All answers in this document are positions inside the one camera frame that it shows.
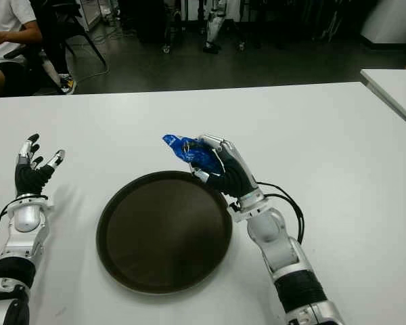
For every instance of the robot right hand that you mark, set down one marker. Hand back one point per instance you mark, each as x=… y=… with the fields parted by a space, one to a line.
x=235 y=172

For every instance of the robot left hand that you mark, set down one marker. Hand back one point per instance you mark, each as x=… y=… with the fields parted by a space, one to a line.
x=28 y=177

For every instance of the blue Oreo packet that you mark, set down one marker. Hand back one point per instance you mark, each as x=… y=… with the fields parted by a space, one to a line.
x=193 y=154

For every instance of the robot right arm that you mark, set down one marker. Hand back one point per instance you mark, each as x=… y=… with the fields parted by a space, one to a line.
x=274 y=233

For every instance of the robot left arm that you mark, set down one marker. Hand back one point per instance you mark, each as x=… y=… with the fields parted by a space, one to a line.
x=25 y=220

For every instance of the round brown tray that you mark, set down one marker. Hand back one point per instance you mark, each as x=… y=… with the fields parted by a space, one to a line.
x=164 y=233

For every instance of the black wheeled stand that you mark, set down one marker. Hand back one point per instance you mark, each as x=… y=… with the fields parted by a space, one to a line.
x=242 y=44

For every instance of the standing person dark trousers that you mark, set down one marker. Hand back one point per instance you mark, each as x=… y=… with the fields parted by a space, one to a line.
x=52 y=37

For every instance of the white humanoid robot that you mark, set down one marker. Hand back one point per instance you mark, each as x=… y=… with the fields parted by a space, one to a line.
x=214 y=25

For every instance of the seated person white shirt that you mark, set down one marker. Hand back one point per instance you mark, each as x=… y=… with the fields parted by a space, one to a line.
x=3 y=27

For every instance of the black chair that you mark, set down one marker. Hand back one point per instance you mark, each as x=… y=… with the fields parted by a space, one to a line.
x=78 y=23

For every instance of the black equipment cart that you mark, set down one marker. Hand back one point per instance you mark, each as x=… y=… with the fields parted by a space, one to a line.
x=152 y=20

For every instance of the white side table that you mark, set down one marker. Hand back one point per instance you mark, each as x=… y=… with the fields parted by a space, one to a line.
x=396 y=88

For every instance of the white cabinet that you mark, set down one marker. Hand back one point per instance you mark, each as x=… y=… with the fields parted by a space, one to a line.
x=389 y=20

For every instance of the folded silver frame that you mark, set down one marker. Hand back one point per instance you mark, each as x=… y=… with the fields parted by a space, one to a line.
x=330 y=27

